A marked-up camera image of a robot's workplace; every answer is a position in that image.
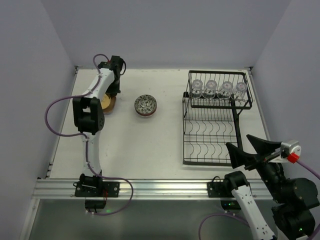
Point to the clear glass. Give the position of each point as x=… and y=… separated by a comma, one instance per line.
x=239, y=90
x=196, y=88
x=225, y=90
x=210, y=89

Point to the green leaf bowl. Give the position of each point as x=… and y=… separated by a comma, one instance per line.
x=145, y=104

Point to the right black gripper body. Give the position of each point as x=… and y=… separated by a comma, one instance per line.
x=256, y=162

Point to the black wire dish rack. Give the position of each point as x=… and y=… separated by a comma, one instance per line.
x=209, y=123

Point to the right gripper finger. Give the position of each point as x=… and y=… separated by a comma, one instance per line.
x=240, y=158
x=262, y=146

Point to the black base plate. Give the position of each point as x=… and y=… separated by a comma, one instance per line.
x=216, y=188
x=109, y=189

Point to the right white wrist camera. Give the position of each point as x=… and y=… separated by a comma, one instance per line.
x=289, y=152

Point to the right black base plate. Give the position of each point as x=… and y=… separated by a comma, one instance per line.
x=216, y=188

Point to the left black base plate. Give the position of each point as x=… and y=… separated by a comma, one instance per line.
x=109, y=189

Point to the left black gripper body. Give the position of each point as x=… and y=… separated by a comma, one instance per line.
x=114, y=88

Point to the brown plate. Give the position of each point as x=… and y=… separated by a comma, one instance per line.
x=111, y=106

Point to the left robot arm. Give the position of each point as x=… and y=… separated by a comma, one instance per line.
x=89, y=119

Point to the left black controller box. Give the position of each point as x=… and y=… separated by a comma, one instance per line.
x=94, y=205

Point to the aluminium mounting rail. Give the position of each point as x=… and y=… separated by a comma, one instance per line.
x=148, y=189

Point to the right black controller box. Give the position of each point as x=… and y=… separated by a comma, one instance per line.
x=230, y=205

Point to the black controller box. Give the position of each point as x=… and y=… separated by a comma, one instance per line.
x=230, y=205
x=94, y=205

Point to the yellow plate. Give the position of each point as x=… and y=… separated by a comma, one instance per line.
x=106, y=101

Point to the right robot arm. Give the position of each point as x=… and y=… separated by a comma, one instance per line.
x=295, y=196

